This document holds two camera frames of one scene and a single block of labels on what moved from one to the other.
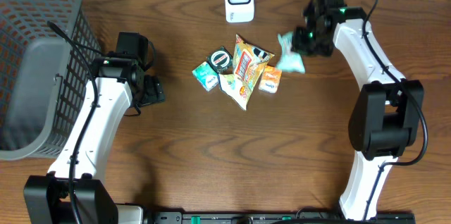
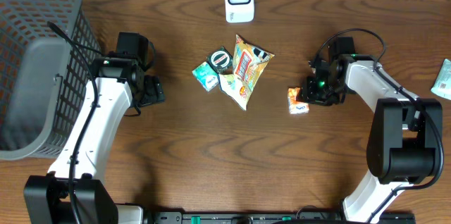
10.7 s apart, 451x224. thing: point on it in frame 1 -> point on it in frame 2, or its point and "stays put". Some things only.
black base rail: x=302 y=217 stays put
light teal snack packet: x=290 y=60 -> x=442 y=85
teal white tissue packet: x=206 y=75 stays put
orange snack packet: x=270 y=79 -> x=295 y=106
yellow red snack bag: x=249 y=63 stays put
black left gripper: x=151 y=90 stays put
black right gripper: x=299 y=43 -> x=309 y=93
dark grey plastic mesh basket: x=48 y=45 stays put
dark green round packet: x=221 y=60 stays put
